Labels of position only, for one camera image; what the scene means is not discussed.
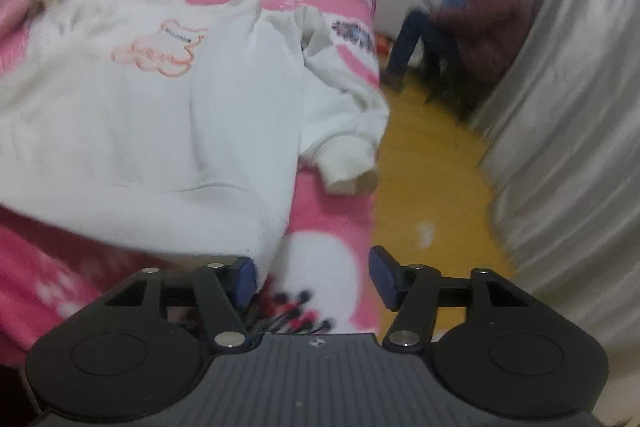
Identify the pink floral blanket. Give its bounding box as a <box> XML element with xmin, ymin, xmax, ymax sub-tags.
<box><xmin>0</xmin><ymin>0</ymin><xmax>388</xmax><ymax>358</ymax></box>

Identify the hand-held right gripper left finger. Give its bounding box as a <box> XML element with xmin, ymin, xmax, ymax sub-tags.
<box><xmin>102</xmin><ymin>257</ymin><xmax>257</xmax><ymax>353</ymax></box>

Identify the grey curtain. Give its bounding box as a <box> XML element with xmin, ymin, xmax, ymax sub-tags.
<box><xmin>470</xmin><ymin>0</ymin><xmax>640</xmax><ymax>350</ymax></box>

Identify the white bear-print sweatshirt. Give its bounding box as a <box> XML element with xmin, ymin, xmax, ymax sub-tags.
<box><xmin>0</xmin><ymin>0</ymin><xmax>392</xmax><ymax>273</ymax></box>

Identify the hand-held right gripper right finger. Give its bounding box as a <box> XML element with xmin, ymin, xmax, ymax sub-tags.
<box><xmin>369</xmin><ymin>245</ymin><xmax>528</xmax><ymax>353</ymax></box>

